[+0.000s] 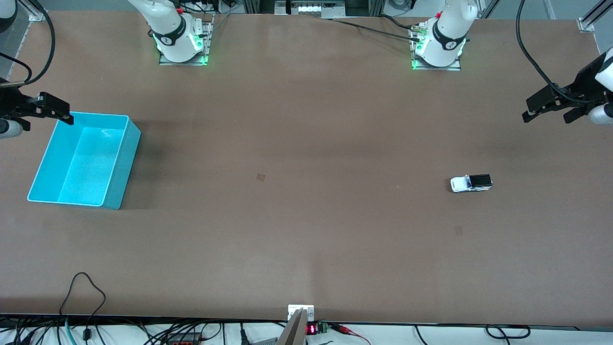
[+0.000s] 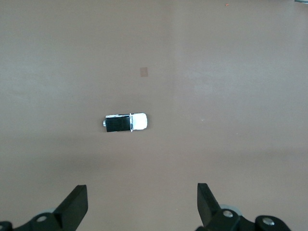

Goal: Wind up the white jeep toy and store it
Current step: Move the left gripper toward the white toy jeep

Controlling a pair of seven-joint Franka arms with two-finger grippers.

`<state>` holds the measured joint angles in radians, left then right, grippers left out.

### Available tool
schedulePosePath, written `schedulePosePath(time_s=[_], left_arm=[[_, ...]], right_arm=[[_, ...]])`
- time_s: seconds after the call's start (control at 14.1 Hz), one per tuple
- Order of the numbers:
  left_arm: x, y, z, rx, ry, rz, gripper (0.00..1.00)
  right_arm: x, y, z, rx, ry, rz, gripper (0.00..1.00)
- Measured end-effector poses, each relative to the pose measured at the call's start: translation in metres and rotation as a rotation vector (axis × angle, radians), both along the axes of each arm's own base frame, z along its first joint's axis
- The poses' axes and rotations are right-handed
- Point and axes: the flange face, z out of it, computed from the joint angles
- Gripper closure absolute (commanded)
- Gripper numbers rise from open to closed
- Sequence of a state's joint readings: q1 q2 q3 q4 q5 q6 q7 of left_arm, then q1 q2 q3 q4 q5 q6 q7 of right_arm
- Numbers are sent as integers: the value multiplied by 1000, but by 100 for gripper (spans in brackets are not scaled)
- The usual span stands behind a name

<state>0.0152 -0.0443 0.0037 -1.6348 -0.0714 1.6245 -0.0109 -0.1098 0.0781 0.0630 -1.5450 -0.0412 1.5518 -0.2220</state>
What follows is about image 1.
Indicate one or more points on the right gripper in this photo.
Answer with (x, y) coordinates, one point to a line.
(10, 103)

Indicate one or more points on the red clip lead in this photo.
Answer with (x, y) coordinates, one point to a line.
(342, 328)

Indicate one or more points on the small white mounting bracket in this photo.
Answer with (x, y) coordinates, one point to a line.
(293, 310)

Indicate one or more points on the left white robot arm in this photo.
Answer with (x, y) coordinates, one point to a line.
(448, 28)

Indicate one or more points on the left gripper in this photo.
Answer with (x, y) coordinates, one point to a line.
(585, 82)

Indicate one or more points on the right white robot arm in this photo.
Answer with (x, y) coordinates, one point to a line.
(167, 24)

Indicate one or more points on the red digit display module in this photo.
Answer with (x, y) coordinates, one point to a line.
(312, 329)

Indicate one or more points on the turquoise plastic bin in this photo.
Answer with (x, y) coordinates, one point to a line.
(86, 167)

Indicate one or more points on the grey electronics box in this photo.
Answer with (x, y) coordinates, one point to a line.
(309, 8)

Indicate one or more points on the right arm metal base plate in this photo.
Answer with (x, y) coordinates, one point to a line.
(207, 38)

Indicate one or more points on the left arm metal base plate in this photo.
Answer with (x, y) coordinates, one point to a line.
(455, 66)

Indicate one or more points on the white toy jeep black roof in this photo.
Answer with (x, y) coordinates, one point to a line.
(467, 184)

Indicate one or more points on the grey metal bar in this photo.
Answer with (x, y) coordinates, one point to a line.
(293, 333)

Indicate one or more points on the aluminium frame extrusion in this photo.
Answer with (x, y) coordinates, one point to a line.
(36, 14)
(586, 24)

